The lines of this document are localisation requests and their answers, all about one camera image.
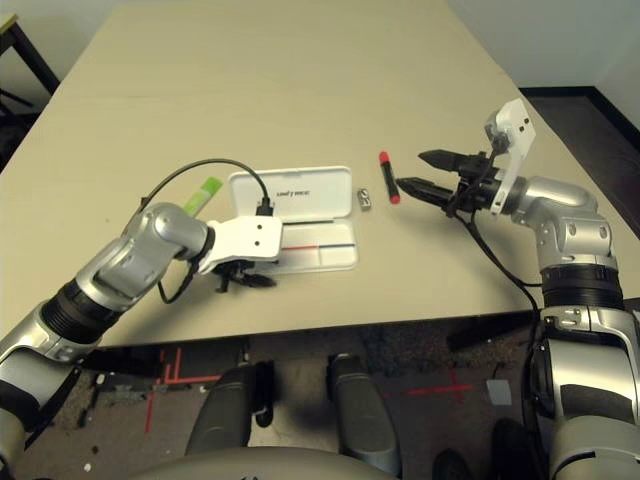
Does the green highlighter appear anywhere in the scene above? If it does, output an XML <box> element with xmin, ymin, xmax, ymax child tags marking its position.
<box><xmin>183</xmin><ymin>177</ymin><xmax>223</xmax><ymax>217</ymax></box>

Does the black tripod stand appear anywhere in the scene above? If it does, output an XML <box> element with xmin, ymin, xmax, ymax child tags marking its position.
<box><xmin>0</xmin><ymin>87</ymin><xmax>36</xmax><ymax>131</ymax></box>

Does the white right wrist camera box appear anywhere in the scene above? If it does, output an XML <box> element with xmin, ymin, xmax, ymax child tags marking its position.
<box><xmin>483</xmin><ymin>98</ymin><xmax>536</xmax><ymax>216</ymax></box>

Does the beige side table black frame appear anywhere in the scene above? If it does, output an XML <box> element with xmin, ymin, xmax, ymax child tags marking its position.
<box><xmin>0</xmin><ymin>12</ymin><xmax>60</xmax><ymax>126</ymax></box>

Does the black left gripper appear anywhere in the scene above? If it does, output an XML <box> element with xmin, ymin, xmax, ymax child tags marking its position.
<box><xmin>212</xmin><ymin>260</ymin><xmax>278</xmax><ymax>294</ymax></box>

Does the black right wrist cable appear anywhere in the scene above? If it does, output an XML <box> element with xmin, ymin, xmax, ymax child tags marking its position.
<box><xmin>447</xmin><ymin>137</ymin><xmax>551</xmax><ymax>451</ymax></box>

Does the grey robot torso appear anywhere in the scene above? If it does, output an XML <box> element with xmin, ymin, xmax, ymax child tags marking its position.
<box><xmin>129</xmin><ymin>446</ymin><xmax>396</xmax><ymax>480</ymax></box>

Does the grey paper square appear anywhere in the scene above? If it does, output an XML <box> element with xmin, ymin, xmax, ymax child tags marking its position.
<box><xmin>487</xmin><ymin>379</ymin><xmax>514</xmax><ymax>407</ymax></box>

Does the red and black marker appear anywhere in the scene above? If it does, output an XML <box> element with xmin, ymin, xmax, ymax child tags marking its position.
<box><xmin>378</xmin><ymin>150</ymin><xmax>403</xmax><ymax>205</ymax></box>

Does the black table foot bar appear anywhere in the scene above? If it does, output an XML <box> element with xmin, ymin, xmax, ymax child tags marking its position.
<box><xmin>74</xmin><ymin>347</ymin><xmax>164</xmax><ymax>379</ymax></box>
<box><xmin>446</xmin><ymin>312</ymin><xmax>534</xmax><ymax>351</ymax></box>

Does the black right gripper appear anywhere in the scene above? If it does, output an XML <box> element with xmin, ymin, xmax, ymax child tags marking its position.
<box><xmin>395</xmin><ymin>149</ymin><xmax>503</xmax><ymax>217</ymax></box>

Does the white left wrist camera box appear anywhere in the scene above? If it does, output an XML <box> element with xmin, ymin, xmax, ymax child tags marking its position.
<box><xmin>197</xmin><ymin>215</ymin><xmax>285</xmax><ymax>275</ymax></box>

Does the grey robot left leg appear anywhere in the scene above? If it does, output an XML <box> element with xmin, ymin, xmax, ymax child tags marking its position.
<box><xmin>187</xmin><ymin>362</ymin><xmax>276</xmax><ymax>454</ymax></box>

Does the grey robot right leg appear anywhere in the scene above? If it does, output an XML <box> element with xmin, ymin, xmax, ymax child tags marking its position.
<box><xmin>327</xmin><ymin>353</ymin><xmax>401</xmax><ymax>476</ymax></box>

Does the black shoe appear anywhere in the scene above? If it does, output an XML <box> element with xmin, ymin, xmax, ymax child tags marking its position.
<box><xmin>432</xmin><ymin>448</ymin><xmax>474</xmax><ymax>480</ymax></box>
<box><xmin>492</xmin><ymin>418</ymin><xmax>544</xmax><ymax>480</ymax></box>

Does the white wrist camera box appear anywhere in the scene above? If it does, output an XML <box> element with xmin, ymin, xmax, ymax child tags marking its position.
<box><xmin>197</xmin><ymin>215</ymin><xmax>285</xmax><ymax>275</ymax></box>
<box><xmin>483</xmin><ymin>98</ymin><xmax>536</xmax><ymax>216</ymax></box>

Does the white plastic pencil case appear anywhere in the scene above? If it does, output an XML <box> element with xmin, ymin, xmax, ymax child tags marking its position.
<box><xmin>228</xmin><ymin>165</ymin><xmax>360</xmax><ymax>274</ymax></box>

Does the grey robot leg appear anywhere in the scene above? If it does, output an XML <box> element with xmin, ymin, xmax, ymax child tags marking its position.
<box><xmin>187</xmin><ymin>362</ymin><xmax>276</xmax><ymax>454</ymax></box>
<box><xmin>327</xmin><ymin>353</ymin><xmax>401</xmax><ymax>476</ymax></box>

